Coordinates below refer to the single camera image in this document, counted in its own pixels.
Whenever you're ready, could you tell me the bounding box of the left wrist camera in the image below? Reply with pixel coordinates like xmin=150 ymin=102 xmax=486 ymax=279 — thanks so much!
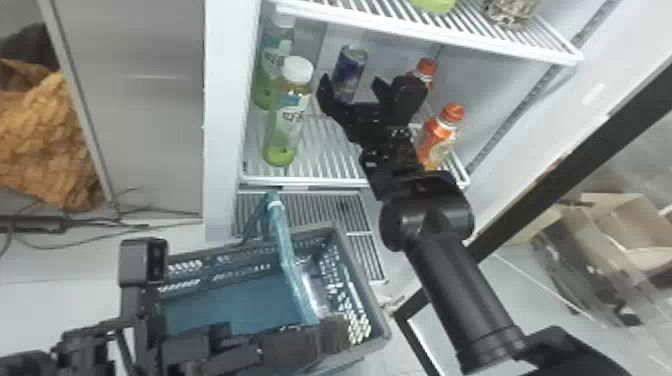
xmin=117 ymin=236 xmax=170 ymax=289

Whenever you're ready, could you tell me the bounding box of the grey patterned packet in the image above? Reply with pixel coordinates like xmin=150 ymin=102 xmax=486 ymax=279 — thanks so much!
xmin=479 ymin=0 xmax=543 ymax=29

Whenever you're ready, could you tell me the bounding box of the fridge door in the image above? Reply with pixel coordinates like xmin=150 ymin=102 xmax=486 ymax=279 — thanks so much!
xmin=392 ymin=0 xmax=672 ymax=376

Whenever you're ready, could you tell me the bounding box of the black cable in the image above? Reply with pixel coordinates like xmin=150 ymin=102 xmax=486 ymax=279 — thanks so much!
xmin=0 ymin=186 xmax=203 ymax=258

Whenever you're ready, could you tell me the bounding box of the brown cloth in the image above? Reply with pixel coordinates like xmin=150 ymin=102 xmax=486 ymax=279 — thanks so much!
xmin=0 ymin=56 xmax=107 ymax=212

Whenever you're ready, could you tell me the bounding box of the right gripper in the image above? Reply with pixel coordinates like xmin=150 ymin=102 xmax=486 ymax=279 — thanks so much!
xmin=315 ymin=72 xmax=420 ymax=157

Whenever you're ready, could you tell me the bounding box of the cardboard box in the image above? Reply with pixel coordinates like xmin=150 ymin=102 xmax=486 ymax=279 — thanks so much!
xmin=510 ymin=190 xmax=672 ymax=276

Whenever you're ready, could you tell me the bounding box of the green bottle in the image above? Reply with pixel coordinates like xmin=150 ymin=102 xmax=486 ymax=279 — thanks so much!
xmin=408 ymin=0 xmax=458 ymax=15
xmin=261 ymin=55 xmax=316 ymax=168
xmin=250 ymin=14 xmax=296 ymax=112

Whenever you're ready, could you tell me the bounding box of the white fridge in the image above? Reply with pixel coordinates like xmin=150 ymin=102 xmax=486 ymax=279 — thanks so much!
xmin=203 ymin=0 xmax=585 ymax=286

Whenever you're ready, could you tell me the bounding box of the blue can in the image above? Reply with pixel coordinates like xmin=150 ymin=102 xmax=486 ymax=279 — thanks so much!
xmin=331 ymin=43 xmax=370 ymax=104

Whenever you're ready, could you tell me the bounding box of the blue basket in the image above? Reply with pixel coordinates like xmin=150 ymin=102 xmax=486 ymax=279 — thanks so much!
xmin=156 ymin=190 xmax=393 ymax=375

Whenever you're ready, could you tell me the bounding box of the orange bottle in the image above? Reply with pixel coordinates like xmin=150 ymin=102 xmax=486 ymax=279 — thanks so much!
xmin=415 ymin=102 xmax=467 ymax=172

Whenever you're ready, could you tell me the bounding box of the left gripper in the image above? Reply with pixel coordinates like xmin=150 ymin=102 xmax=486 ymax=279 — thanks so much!
xmin=157 ymin=313 xmax=353 ymax=376

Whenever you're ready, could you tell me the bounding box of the brown bottle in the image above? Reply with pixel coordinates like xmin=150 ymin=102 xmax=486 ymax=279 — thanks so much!
xmin=392 ymin=56 xmax=440 ymax=128

